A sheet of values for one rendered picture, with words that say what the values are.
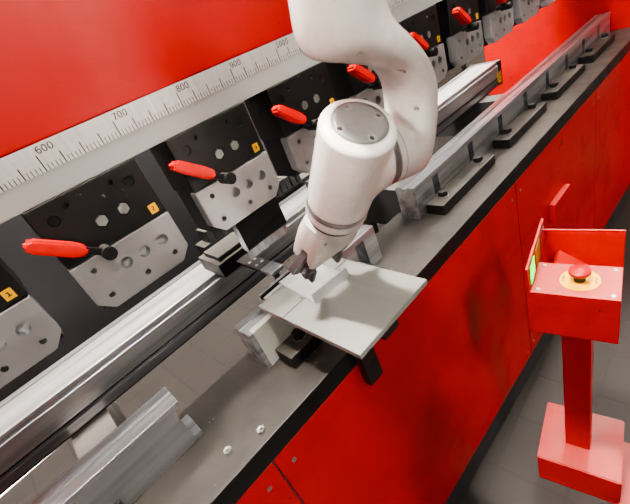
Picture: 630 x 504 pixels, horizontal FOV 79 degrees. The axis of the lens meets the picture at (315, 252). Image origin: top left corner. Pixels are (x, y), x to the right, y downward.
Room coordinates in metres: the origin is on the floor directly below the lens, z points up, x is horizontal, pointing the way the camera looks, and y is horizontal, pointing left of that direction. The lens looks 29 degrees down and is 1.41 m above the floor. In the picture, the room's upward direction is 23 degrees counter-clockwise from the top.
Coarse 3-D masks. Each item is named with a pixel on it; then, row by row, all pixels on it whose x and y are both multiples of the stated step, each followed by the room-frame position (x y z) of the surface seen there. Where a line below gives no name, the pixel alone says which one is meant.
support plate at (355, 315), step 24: (336, 264) 0.65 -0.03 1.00; (360, 264) 0.62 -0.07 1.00; (288, 288) 0.64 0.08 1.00; (336, 288) 0.57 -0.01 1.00; (360, 288) 0.55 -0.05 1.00; (384, 288) 0.52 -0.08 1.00; (408, 288) 0.49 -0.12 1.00; (312, 312) 0.54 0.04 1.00; (336, 312) 0.51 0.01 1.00; (360, 312) 0.49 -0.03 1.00; (384, 312) 0.46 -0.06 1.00; (336, 336) 0.46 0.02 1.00; (360, 336) 0.43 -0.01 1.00
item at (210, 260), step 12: (228, 240) 0.90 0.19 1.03; (204, 252) 0.89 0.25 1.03; (216, 252) 0.86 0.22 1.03; (228, 252) 0.84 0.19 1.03; (240, 252) 0.84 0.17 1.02; (204, 264) 0.88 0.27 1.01; (216, 264) 0.82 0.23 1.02; (228, 264) 0.82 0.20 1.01; (240, 264) 0.82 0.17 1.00; (252, 264) 0.78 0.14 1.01; (264, 264) 0.76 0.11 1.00; (276, 264) 0.74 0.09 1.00
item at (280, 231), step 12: (264, 204) 0.69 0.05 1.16; (276, 204) 0.70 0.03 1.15; (252, 216) 0.67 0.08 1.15; (264, 216) 0.68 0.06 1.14; (276, 216) 0.69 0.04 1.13; (240, 228) 0.65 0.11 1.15; (252, 228) 0.66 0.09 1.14; (264, 228) 0.68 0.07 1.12; (276, 228) 0.69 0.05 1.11; (240, 240) 0.66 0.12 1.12; (252, 240) 0.66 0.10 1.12; (264, 240) 0.68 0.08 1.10; (252, 252) 0.66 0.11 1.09
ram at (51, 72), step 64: (0, 0) 0.55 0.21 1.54; (64, 0) 0.58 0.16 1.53; (128, 0) 0.62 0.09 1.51; (192, 0) 0.67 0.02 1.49; (256, 0) 0.73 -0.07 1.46; (0, 64) 0.53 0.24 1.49; (64, 64) 0.56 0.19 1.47; (128, 64) 0.60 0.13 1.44; (192, 64) 0.65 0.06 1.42; (0, 128) 0.51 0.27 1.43; (64, 128) 0.54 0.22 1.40
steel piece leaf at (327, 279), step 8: (320, 272) 0.64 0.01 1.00; (328, 272) 0.63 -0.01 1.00; (336, 272) 0.62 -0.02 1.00; (344, 272) 0.59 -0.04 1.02; (296, 280) 0.65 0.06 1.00; (304, 280) 0.64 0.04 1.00; (320, 280) 0.62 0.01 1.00; (328, 280) 0.60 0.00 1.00; (336, 280) 0.58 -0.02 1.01; (344, 280) 0.59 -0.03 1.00; (296, 288) 0.62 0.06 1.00; (304, 288) 0.61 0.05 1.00; (312, 288) 0.60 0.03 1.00; (320, 288) 0.56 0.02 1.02; (328, 288) 0.57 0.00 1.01; (304, 296) 0.59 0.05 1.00; (312, 296) 0.55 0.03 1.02; (320, 296) 0.56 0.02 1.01
